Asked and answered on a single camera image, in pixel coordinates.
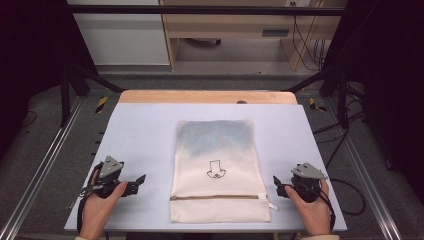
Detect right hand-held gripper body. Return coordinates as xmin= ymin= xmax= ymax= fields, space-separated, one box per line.
xmin=289 ymin=162 xmax=329 ymax=204

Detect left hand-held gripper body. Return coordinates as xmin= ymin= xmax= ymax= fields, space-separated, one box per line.
xmin=87 ymin=155 xmax=139 ymax=200

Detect cream mesh laundry bag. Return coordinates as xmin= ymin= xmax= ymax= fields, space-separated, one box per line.
xmin=169 ymin=119 xmax=280 ymax=224

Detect person's right hand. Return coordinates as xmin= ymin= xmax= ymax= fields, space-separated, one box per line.
xmin=284 ymin=179 xmax=332 ymax=236

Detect person's left hand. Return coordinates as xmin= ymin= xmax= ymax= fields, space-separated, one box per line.
xmin=79 ymin=169 xmax=129 ymax=240

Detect white foam mat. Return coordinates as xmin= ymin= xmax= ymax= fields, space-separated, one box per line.
xmin=64 ymin=102 xmax=348 ymax=233

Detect yellow black tape strip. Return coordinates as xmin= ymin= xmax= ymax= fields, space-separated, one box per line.
xmin=94 ymin=96 xmax=109 ymax=114
xmin=308 ymin=97 xmax=328 ymax=113

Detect black metal stand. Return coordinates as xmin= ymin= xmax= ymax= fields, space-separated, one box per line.
xmin=59 ymin=62 xmax=125 ymax=128
xmin=285 ymin=65 xmax=350 ymax=130

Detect wooden table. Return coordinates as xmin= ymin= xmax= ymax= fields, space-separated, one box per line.
xmin=118 ymin=89 xmax=299 ymax=105

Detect dark curtain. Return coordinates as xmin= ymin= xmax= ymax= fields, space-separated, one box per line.
xmin=321 ymin=0 xmax=424 ymax=204
xmin=0 ymin=0 xmax=99 ymax=161

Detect white cabinet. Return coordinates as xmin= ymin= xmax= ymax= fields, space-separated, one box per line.
xmin=66 ymin=0 xmax=171 ymax=67

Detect light wooden desk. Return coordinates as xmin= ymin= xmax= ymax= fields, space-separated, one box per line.
xmin=158 ymin=0 xmax=348 ymax=72

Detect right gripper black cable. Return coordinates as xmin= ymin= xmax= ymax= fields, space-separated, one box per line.
xmin=308 ymin=182 xmax=336 ymax=232

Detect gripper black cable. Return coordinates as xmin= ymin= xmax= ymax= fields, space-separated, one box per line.
xmin=76 ymin=161 xmax=104 ymax=234
xmin=308 ymin=182 xmax=336 ymax=232

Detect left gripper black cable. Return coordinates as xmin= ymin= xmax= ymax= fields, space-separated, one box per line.
xmin=76 ymin=161 xmax=104 ymax=234

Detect black floor cable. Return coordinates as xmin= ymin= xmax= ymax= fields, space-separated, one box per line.
xmin=313 ymin=109 xmax=367 ymax=217

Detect aluminium floor rail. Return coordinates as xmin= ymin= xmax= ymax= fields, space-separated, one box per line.
xmin=0 ymin=95 xmax=85 ymax=240
xmin=323 ymin=97 xmax=403 ymax=240

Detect hanging black cables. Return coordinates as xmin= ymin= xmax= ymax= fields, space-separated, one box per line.
xmin=289 ymin=1 xmax=327 ymax=72

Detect black horizontal frame bar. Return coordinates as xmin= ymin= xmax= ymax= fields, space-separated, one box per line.
xmin=68 ymin=4 xmax=346 ymax=17

